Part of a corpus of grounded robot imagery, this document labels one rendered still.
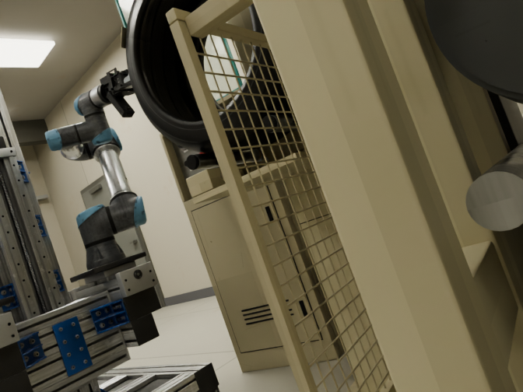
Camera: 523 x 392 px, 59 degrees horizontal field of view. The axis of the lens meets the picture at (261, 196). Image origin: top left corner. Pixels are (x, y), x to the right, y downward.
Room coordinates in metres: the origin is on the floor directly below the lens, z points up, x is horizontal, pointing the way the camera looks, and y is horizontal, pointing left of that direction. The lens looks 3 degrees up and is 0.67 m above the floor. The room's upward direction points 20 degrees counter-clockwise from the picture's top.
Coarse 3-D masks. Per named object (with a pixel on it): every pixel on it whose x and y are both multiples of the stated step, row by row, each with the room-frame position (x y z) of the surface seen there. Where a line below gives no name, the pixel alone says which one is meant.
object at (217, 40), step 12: (120, 0) 2.34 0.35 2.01; (132, 0) 2.29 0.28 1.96; (120, 12) 2.34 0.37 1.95; (216, 48) 2.09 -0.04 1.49; (228, 48) 2.05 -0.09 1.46; (204, 60) 2.14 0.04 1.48; (216, 60) 2.10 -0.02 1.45; (228, 60) 2.07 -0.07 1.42; (216, 72) 2.11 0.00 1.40; (228, 72) 2.08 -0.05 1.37; (240, 84) 2.05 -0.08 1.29; (216, 96) 2.14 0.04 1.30
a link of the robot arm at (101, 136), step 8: (96, 112) 1.64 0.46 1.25; (88, 120) 1.64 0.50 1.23; (96, 120) 1.64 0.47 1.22; (104, 120) 1.66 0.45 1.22; (80, 128) 1.62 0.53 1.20; (88, 128) 1.63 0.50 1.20; (96, 128) 1.64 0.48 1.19; (104, 128) 1.65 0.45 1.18; (80, 136) 1.63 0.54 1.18; (88, 136) 1.64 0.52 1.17; (96, 136) 1.65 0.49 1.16; (104, 136) 1.65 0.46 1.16; (112, 136) 1.69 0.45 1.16; (96, 144) 1.66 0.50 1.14
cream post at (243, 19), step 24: (240, 24) 1.57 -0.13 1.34; (240, 48) 1.59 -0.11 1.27; (312, 192) 1.55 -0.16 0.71; (312, 216) 1.56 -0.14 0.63; (312, 240) 1.58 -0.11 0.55; (336, 240) 1.54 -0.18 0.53; (336, 264) 1.55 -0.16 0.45; (336, 288) 1.57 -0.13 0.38; (336, 312) 1.59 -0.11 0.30; (360, 312) 1.54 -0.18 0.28; (384, 360) 1.53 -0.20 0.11; (360, 384) 1.59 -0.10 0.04
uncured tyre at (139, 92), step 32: (160, 0) 1.41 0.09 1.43; (192, 0) 1.50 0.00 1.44; (128, 32) 1.34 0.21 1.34; (160, 32) 1.49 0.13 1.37; (128, 64) 1.37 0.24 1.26; (160, 64) 1.52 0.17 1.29; (160, 96) 1.50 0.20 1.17; (192, 96) 1.60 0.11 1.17; (256, 96) 1.16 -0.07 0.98; (160, 128) 1.35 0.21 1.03; (192, 128) 1.28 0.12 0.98
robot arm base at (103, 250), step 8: (104, 240) 1.76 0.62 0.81; (112, 240) 1.79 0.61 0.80; (88, 248) 1.76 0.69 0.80; (96, 248) 1.75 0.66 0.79; (104, 248) 1.76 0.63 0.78; (112, 248) 1.77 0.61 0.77; (120, 248) 1.82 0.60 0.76; (88, 256) 1.76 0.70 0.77; (96, 256) 1.75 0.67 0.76; (104, 256) 1.74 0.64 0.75; (112, 256) 1.75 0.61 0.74; (120, 256) 1.78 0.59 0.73; (88, 264) 1.75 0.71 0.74; (96, 264) 1.74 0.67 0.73
